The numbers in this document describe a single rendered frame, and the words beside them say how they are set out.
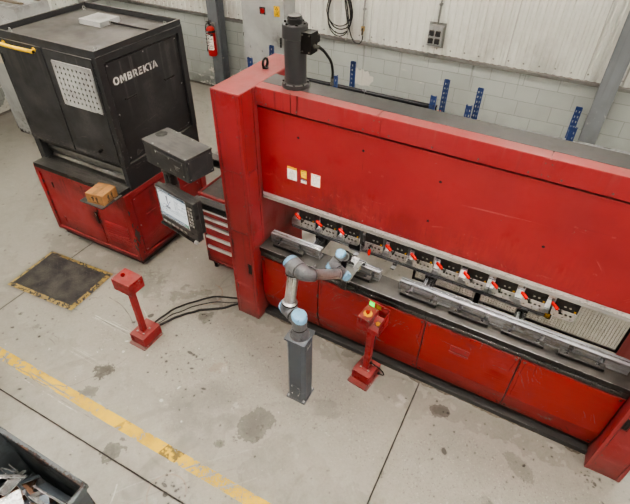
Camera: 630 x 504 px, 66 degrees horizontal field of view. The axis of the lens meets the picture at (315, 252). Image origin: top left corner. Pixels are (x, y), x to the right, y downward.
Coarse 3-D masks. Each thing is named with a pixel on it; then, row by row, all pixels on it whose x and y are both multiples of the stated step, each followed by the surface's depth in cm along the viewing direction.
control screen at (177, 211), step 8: (160, 192) 377; (160, 200) 384; (168, 200) 375; (176, 200) 367; (168, 208) 382; (176, 208) 374; (184, 208) 366; (168, 216) 389; (176, 216) 381; (184, 216) 372; (184, 224) 379
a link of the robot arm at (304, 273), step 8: (304, 264) 336; (296, 272) 332; (304, 272) 331; (312, 272) 334; (320, 272) 340; (328, 272) 346; (336, 272) 351; (344, 272) 357; (304, 280) 334; (312, 280) 335; (344, 280) 358
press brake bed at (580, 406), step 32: (320, 288) 424; (352, 288) 403; (288, 320) 478; (320, 320) 454; (352, 320) 427; (416, 320) 387; (384, 352) 437; (416, 352) 409; (448, 352) 390; (480, 352) 372; (512, 352) 356; (448, 384) 423; (480, 384) 393; (512, 384) 375; (544, 384) 359; (576, 384) 344; (512, 416) 400; (544, 416) 381; (576, 416) 361; (608, 416) 346; (576, 448) 382
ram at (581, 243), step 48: (288, 144) 363; (336, 144) 341; (384, 144) 322; (288, 192) 392; (336, 192) 367; (384, 192) 345; (432, 192) 325; (480, 192) 308; (528, 192) 292; (576, 192) 278; (432, 240) 348; (480, 240) 328; (528, 240) 310; (576, 240) 294; (624, 240) 280; (576, 288) 313; (624, 288) 297
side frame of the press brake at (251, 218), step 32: (256, 64) 378; (224, 96) 340; (224, 128) 357; (256, 128) 366; (224, 160) 377; (256, 160) 381; (224, 192) 398; (256, 192) 397; (256, 224) 415; (288, 224) 470; (256, 256) 434; (256, 288) 455
